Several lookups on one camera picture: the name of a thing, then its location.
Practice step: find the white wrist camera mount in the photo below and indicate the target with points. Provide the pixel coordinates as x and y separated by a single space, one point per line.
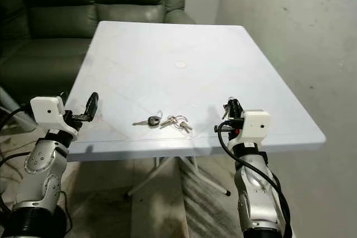
47 112
256 125

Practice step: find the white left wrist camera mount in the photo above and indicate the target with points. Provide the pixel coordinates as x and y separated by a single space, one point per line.
47 112

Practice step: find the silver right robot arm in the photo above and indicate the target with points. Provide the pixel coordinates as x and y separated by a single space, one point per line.
256 193

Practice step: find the grey blue furniture leg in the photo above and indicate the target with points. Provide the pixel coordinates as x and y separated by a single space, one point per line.
8 104

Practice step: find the white plastic folding table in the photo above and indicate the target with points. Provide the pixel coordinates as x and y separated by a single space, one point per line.
201 87

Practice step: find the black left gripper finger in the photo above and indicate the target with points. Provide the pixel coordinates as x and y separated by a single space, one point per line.
92 104

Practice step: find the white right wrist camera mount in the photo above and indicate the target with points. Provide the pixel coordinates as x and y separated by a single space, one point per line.
256 125

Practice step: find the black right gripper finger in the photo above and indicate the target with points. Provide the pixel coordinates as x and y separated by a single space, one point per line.
231 110
238 111

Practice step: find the key bunch with black fob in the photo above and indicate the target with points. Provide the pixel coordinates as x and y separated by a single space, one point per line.
153 121

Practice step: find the small silver key bunch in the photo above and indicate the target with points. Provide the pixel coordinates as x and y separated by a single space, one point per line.
225 111

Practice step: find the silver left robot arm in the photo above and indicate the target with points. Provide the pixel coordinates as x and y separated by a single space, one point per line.
42 176

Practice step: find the white metal table leg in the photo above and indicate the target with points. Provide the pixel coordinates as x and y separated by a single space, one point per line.
149 176
203 178

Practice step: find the dark green leather sofa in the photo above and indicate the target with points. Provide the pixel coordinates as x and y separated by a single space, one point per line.
56 26

